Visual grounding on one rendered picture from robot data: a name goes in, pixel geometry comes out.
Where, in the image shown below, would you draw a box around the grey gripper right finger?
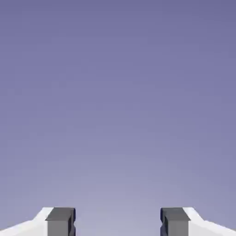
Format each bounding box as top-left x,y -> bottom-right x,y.
159,206 -> 236,236

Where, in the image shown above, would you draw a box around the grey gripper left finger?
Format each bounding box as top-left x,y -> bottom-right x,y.
0,206 -> 77,236

